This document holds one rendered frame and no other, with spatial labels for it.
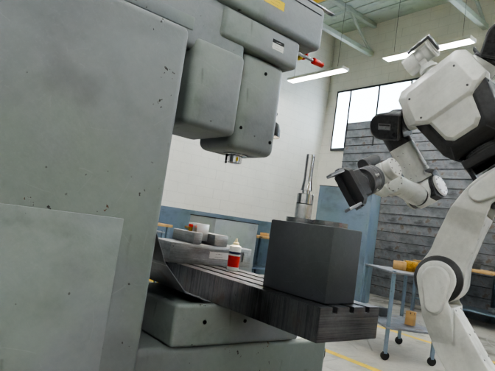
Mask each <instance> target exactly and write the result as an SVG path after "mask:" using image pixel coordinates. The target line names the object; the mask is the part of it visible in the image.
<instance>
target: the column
mask: <svg viewBox="0 0 495 371"><path fill-rule="evenodd" d="M187 40H188V31H187V30H186V28H184V27H183V26H180V25H178V24H175V23H173V22H171V21H169V20H166V19H165V18H162V17H160V16H158V15H156V14H153V13H151V12H149V11H147V10H144V9H142V8H140V7H137V6H136V5H134V4H131V3H129V2H127V1H124V0H0V371H135V367H136V358H137V353H138V344H139V339H140V335H141V326H142V321H143V316H144V307H145V303H146V298H147V289H148V284H149V279H150V270H151V266H152V257H153V252H154V247H155V238H156V233H157V229H158V220H159V215H160V210H161V201H162V196H163V192H164V183H165V178H166V170H167V164H168V160H169V151H170V146H171V141H172V132H173V127H174V123H175V114H176V109H177V104H178V95H179V90H180V82H181V77H182V72H183V64H184V58H185V53H186V45H187Z"/></svg>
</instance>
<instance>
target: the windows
mask: <svg viewBox="0 0 495 371"><path fill-rule="evenodd" d="M419 78H420V77H417V78H413V79H405V80H400V81H396V82H388V83H383V84H379V85H371V86H366V87H362V88H354V89H349V90H345V91H338V92H337V101H336V107H335V113H334V123H333V130H332V136H331V146H330V151H344V146H345V140H346V133H347V127H348V123H351V122H358V121H370V120H371V119H372V118H373V117H374V116H375V115H376V114H378V113H386V112H390V111H391V110H395V109H401V106H400V104H399V96H400V93H401V92H402V91H403V90H404V89H405V88H407V87H408V86H410V85H411V84H412V83H414V82H415V81H416V80H417V79H419Z"/></svg>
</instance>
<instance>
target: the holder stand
mask: <svg viewBox="0 0 495 371"><path fill-rule="evenodd" d="M361 240H362V232H361V231H358V230H349V229H348V224H344V223H339V222H330V221H324V220H317V219H314V220H312V219H303V218H298V217H291V216H286V221H283V220H277V219H272V223H271V228H270V239H269V244H268V250H267V260H266V266H265V271H264V281H263V286H264V287H267V288H270V289H275V290H277V291H280V292H285V293H287V294H292V295H295V296H298V297H302V298H305V299H308V300H313V301H315V302H318V303H322V304H352V303H354V295H355V288H356V281H357V270H358V264H359V252H360V246H361Z"/></svg>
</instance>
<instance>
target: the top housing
mask: <svg viewBox="0 0 495 371"><path fill-rule="evenodd" d="M217 1H219V2H221V3H222V4H224V5H226V6H228V7H230V8H232V9H234V10H236V11H238V12H240V13H241V14H243V15H246V16H247V17H248V18H251V19H253V20H254V21H256V22H258V23H260V24H262V25H264V26H266V27H268V28H270V29H272V30H274V31H275V32H277V33H279V34H281V35H283V36H285V37H287V38H289V39H291V40H293V41H295V42H296V43H298V44H299V52H300V53H302V54H308V53H310V52H316V51H317V50H318V49H319V48H320V41H321V35H322V29H323V19H324V11H323V10H322V9H320V8H319V7H317V6H316V5H314V4H313V3H311V2H310V1H307V0H217Z"/></svg>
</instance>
